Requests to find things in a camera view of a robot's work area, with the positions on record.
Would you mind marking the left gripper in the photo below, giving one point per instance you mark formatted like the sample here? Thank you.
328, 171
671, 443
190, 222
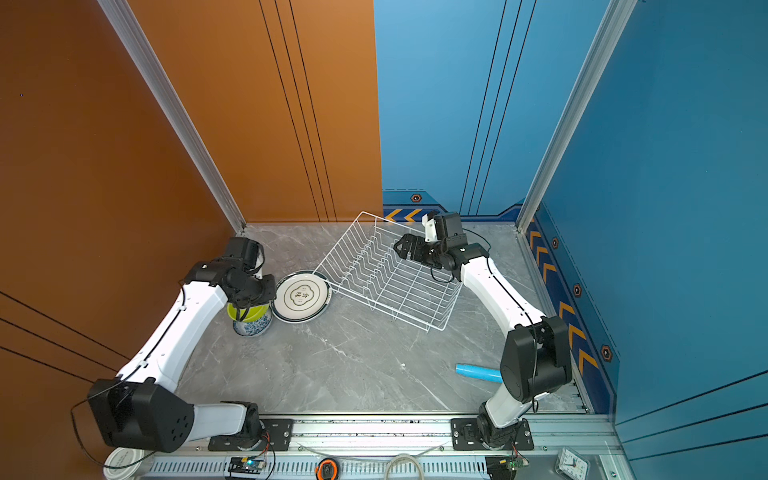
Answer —
268, 279

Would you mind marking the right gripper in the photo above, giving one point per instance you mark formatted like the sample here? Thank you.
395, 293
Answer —
408, 240

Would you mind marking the lime green bowl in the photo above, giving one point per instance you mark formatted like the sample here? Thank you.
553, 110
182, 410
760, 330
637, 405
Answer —
248, 315

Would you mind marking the white wire dish rack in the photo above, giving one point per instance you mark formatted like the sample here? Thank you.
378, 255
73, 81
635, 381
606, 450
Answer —
363, 266

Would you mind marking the blue white porcelain bowl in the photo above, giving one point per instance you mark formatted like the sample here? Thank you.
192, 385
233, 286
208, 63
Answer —
252, 329

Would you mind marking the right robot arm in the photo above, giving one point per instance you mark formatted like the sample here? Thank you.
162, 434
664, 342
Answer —
536, 359

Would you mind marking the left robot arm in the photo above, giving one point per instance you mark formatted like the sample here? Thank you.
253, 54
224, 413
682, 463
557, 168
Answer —
139, 407

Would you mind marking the light blue cylinder tube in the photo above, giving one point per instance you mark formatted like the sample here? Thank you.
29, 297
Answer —
479, 373

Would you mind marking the green circuit board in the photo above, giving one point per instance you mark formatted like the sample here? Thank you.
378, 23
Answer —
246, 467

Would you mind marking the white alarm clock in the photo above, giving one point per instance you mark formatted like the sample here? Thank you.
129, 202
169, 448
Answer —
571, 465

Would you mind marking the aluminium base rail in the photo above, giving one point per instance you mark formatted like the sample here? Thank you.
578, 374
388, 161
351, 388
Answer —
410, 446

